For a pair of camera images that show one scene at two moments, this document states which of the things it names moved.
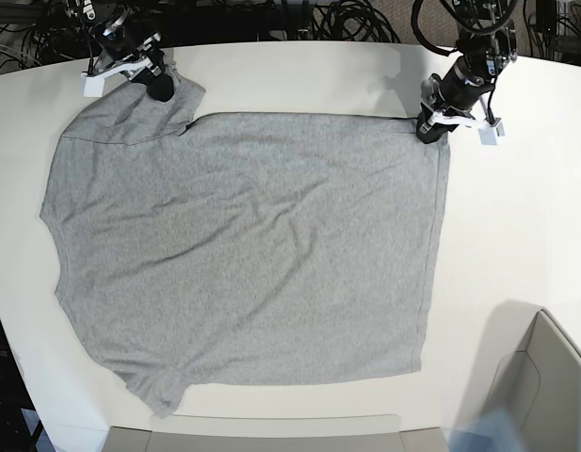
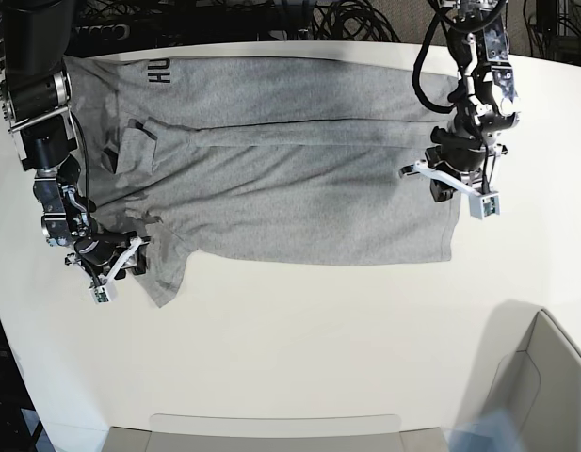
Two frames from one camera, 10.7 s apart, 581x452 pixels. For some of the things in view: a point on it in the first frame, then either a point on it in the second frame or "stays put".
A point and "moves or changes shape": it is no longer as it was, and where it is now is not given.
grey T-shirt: x=235 y=248 moves or changes shape
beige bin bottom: x=277 y=433 stays put
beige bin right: x=530 y=367 stays put
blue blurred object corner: x=493 y=432 stays put
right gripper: x=452 y=96 to x=458 y=157
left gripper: x=121 y=52 to x=105 y=253
